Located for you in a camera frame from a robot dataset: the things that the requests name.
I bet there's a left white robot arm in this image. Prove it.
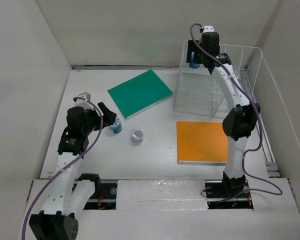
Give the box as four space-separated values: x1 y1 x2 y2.
21 97 117 240

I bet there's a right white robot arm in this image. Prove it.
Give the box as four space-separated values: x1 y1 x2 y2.
189 26 260 197

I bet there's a small clear tape roll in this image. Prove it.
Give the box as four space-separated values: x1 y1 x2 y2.
131 129 144 143

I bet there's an orange notebook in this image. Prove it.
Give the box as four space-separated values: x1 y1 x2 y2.
176 121 228 165

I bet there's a white wire rack organizer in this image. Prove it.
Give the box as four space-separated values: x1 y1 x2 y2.
174 40 263 119

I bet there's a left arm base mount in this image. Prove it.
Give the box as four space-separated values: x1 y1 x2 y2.
84 179 118 210

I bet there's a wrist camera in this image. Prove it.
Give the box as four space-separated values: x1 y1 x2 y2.
73 92 91 106
199 25 215 34

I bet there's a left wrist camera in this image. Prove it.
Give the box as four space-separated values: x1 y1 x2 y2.
73 92 91 106

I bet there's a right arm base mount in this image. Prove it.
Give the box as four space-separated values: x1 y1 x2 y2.
201 180 254 210

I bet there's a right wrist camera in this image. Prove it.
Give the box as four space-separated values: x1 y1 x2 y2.
199 25 215 34

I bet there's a green notebook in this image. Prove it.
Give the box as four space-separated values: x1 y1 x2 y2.
107 70 173 119

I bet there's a blue tape roll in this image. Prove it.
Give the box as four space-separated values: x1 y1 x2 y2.
109 117 122 134
188 61 200 69

